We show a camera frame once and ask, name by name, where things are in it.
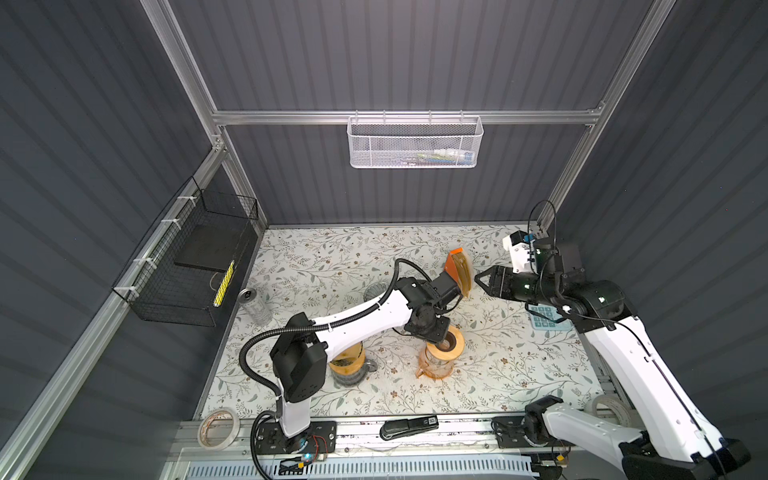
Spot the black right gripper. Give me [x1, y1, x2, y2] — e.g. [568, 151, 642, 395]
[471, 263, 553, 307]

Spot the wooden ring holder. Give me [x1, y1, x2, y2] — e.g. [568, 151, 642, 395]
[425, 326, 465, 362]

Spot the orange glass pitcher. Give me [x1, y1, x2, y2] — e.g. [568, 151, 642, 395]
[416, 350, 455, 380]

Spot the grey glass pitcher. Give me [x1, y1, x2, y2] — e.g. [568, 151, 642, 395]
[328, 360, 378, 387]

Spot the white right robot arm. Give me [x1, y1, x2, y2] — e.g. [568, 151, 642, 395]
[475, 265, 751, 479]

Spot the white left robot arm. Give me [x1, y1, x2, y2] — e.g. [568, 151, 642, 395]
[270, 272, 462, 438]

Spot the orange coffee filter holder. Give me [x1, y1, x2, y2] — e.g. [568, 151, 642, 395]
[444, 248, 473, 298]

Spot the teal calculator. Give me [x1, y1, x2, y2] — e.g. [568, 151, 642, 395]
[526, 305, 573, 332]

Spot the black stapler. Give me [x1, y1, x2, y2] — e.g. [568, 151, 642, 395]
[379, 415, 439, 441]

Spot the clear glass bottle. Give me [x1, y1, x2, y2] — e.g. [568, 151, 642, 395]
[237, 287, 272, 326]

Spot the clear tape roll right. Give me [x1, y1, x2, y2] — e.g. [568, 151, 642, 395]
[584, 394, 632, 427]

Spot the tape roll left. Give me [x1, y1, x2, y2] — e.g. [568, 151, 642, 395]
[196, 408, 241, 451]

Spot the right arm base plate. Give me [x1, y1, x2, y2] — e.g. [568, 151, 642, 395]
[490, 415, 573, 450]

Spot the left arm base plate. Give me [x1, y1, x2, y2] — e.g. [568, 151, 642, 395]
[254, 421, 338, 455]

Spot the white wire mesh basket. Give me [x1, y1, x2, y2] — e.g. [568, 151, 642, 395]
[346, 114, 484, 170]

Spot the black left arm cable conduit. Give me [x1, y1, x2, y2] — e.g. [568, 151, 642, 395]
[238, 257, 433, 480]

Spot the black wire basket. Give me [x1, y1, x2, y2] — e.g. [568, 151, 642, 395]
[113, 181, 259, 327]

